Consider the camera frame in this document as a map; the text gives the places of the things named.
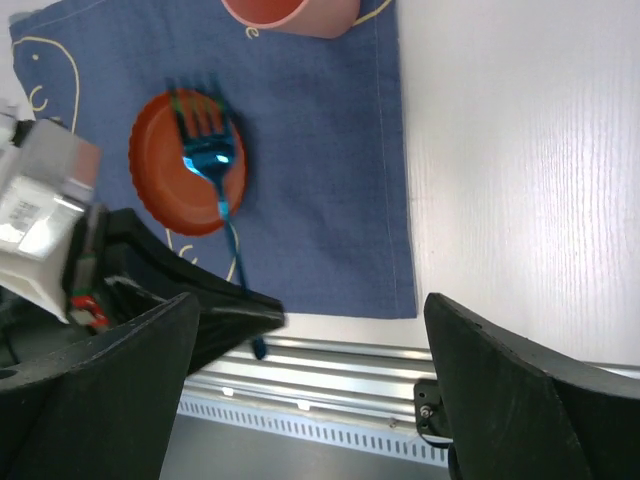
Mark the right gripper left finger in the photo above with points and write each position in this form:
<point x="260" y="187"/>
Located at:
<point x="103" y="407"/>

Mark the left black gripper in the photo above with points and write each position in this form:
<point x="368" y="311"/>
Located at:
<point x="116" y="269"/>

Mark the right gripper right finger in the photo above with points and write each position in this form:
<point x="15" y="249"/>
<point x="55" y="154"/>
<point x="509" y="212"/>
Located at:
<point x="519" y="410"/>

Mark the orange plastic plate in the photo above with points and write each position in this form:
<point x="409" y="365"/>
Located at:
<point x="175" y="197"/>

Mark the blue cloth placemat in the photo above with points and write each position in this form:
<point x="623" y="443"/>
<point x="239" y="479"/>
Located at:
<point x="323" y="224"/>

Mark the pink plastic cup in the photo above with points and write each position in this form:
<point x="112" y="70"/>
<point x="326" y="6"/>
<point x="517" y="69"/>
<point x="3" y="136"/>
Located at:
<point x="326" y="19"/>

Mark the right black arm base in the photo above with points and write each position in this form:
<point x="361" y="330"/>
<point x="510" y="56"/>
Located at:
<point x="430" y="416"/>

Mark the perforated grey cable duct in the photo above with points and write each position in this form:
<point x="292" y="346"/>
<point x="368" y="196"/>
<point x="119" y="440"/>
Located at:
<point x="386" y="438"/>

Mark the aluminium frame rail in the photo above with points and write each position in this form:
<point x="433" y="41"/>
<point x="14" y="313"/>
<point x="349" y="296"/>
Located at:
<point x="341" y="379"/>

